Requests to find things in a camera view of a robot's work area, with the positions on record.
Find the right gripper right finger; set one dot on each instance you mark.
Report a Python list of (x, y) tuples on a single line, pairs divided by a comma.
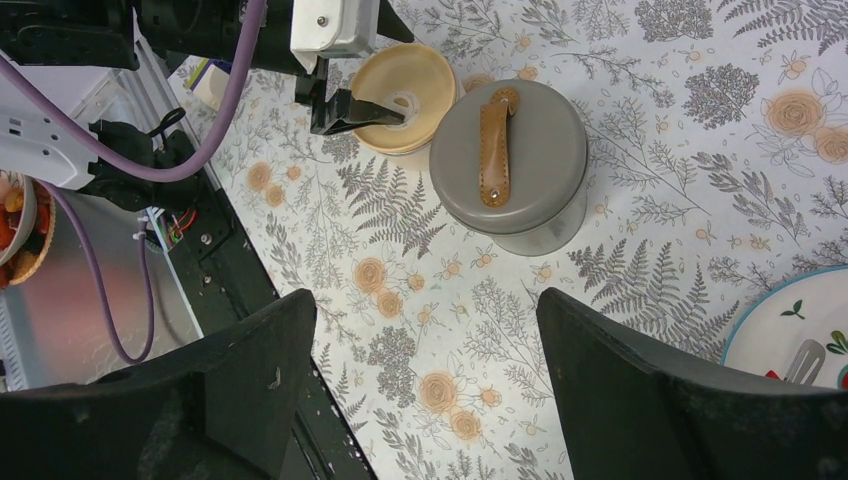
[(633, 407)]

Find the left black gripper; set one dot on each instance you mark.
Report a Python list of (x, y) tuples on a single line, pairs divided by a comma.
[(211, 29)]

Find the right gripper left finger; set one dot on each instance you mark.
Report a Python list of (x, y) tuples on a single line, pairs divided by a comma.
[(140, 422)]

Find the beige round lid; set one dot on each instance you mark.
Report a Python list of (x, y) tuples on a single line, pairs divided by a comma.
[(411, 79)]

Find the grey lid with wooden knob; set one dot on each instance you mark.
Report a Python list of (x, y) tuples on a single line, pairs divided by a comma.
[(509, 157)]

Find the grey cylindrical lunch container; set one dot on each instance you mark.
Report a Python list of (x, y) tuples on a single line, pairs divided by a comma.
[(524, 227)]

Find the metal food tongs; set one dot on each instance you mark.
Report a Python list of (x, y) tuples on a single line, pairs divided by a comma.
[(807, 363)]

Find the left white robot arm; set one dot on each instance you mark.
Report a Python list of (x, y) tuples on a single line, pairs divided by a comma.
[(117, 161)]

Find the green yellow object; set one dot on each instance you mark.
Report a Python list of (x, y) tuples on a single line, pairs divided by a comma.
[(209, 81)]

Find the white patterned plate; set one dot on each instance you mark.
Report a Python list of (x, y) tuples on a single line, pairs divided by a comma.
[(813, 306)]

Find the background plate of food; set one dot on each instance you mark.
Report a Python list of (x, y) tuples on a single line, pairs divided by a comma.
[(28, 222)]

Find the floral patterned table mat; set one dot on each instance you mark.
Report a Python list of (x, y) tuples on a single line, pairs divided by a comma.
[(678, 166)]

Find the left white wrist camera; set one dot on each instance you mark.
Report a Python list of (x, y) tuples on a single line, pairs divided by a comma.
[(329, 29)]

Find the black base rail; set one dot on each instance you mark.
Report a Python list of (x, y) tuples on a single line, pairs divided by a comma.
[(252, 298)]

